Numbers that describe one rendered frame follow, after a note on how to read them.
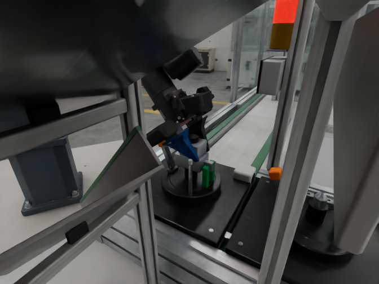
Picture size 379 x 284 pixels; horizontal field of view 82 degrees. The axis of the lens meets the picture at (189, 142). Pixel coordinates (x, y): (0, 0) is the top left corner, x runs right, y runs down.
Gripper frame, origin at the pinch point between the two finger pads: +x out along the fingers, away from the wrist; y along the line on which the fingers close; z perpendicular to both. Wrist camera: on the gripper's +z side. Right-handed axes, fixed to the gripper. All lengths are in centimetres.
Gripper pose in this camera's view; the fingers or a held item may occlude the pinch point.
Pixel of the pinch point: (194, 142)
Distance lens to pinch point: 46.7
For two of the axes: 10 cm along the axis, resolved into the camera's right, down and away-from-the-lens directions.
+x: 5.3, 8.5, 0.7
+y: 5.1, -3.9, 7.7
